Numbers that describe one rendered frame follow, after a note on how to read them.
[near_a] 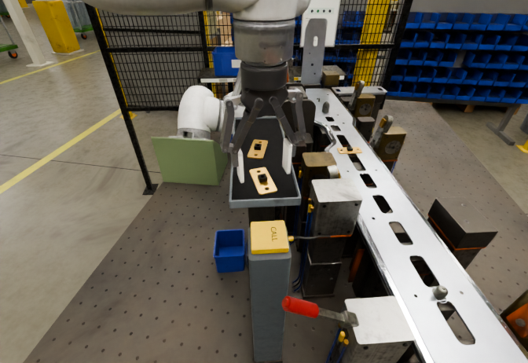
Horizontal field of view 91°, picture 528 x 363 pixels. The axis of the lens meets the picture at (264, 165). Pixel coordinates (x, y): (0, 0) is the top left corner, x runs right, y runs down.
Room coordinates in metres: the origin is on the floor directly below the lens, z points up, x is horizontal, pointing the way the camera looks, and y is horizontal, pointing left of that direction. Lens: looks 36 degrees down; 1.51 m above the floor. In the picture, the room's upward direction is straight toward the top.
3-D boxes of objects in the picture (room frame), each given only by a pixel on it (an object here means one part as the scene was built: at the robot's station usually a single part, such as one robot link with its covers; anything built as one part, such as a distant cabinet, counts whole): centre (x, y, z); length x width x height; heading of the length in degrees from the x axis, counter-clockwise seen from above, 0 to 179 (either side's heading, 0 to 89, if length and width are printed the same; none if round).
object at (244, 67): (0.43, 0.00, 1.36); 0.08 x 0.07 x 0.09; 107
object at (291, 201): (0.55, 0.01, 1.16); 0.37 x 0.14 x 0.02; 4
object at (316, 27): (1.53, -0.27, 1.17); 0.12 x 0.01 x 0.34; 94
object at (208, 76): (1.68, -0.05, 1.02); 0.90 x 0.22 x 0.03; 94
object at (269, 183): (0.43, 0.00, 1.17); 0.08 x 0.04 x 0.01; 17
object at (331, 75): (1.55, -0.39, 0.88); 0.08 x 0.08 x 0.36; 4
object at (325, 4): (1.82, -0.34, 1.30); 0.23 x 0.02 x 0.31; 94
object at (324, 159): (0.63, -0.15, 0.89); 0.12 x 0.08 x 0.38; 94
